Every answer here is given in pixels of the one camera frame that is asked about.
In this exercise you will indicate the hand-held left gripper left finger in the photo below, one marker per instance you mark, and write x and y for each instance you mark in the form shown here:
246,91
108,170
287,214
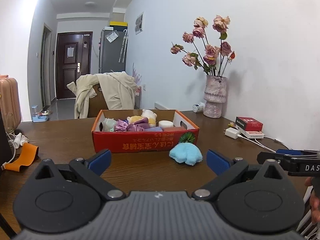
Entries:
100,161

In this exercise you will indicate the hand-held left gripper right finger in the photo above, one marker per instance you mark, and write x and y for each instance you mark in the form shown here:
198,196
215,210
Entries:
217,161

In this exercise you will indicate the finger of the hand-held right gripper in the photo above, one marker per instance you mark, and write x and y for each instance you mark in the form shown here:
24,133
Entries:
267,156
290,151

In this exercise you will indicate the light blue plush toy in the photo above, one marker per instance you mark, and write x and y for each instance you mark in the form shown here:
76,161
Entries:
186,153

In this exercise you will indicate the iridescent mesh bath pouf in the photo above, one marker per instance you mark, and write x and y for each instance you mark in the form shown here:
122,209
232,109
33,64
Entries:
109,125

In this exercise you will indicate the red cardboard box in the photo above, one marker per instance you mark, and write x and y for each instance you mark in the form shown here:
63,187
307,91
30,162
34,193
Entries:
140,142

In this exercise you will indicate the purple satin bag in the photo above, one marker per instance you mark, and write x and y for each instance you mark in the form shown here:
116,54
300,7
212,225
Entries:
130,126

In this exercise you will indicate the yellow plush toy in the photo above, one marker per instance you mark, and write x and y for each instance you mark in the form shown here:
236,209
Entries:
146,116

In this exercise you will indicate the person's right hand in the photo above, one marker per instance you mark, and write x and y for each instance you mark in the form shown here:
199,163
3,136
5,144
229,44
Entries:
315,200

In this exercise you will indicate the flat white box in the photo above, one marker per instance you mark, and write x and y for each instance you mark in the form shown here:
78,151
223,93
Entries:
253,134

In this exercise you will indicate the white charger block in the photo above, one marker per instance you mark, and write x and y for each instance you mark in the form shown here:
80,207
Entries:
232,133

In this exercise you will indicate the red and black box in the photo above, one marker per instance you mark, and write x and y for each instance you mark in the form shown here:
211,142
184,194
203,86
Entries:
250,123

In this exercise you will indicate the small yellow toy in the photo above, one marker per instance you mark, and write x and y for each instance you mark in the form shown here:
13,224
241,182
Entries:
232,124

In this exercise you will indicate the small white bottle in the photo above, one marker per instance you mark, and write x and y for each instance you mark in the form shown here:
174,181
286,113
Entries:
198,107

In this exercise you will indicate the brown chair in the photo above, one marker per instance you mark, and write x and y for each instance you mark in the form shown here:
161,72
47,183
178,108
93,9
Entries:
97,102

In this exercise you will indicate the pink speckled vase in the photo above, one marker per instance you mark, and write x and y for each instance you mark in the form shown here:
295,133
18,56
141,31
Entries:
215,97

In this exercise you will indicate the beige coat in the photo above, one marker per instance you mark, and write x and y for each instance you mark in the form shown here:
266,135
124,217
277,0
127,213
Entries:
115,90

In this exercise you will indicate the blue pet water feeder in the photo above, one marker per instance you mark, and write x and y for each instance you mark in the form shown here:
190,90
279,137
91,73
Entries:
40,116

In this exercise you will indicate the dark brown entrance door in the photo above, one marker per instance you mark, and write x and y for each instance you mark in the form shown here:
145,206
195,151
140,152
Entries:
72,80

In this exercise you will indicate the grey refrigerator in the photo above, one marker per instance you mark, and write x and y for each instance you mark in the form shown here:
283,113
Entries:
111,55

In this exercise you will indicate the dark interior door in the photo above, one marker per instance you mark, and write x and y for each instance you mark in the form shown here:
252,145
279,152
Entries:
47,67

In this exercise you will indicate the dried pink roses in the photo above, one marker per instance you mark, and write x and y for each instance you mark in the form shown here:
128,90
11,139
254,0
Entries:
210,52

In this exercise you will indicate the pink suitcase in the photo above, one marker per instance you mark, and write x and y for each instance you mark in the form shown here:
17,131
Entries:
8,100

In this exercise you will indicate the paper notice on door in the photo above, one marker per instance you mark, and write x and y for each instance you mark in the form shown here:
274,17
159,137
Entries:
70,52

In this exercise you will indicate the folded white umbrella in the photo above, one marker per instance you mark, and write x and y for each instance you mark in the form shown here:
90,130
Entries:
123,46

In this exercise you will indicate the paper sheet on refrigerator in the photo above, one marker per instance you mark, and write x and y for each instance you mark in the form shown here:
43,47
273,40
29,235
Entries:
112,36

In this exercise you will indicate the yellow box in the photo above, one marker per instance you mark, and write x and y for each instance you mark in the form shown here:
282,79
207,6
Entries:
118,24

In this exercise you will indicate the small ceiling lamp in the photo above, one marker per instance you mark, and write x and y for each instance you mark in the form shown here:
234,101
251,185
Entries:
90,4

